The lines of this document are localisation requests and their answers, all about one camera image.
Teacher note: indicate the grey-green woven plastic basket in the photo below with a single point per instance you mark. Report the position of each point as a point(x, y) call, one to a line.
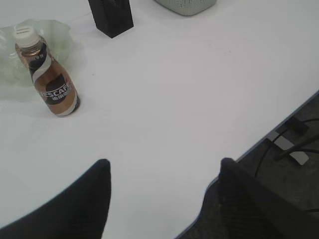
point(187, 7)

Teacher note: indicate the black mesh pen holder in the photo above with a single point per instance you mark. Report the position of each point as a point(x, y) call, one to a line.
point(112, 17)

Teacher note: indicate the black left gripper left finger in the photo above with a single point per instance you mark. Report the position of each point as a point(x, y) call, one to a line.
point(78, 212)

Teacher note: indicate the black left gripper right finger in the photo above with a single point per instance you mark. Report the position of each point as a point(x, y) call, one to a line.
point(249, 210)

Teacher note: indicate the brown coffee bottle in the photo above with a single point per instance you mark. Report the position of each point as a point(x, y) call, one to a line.
point(50, 79)

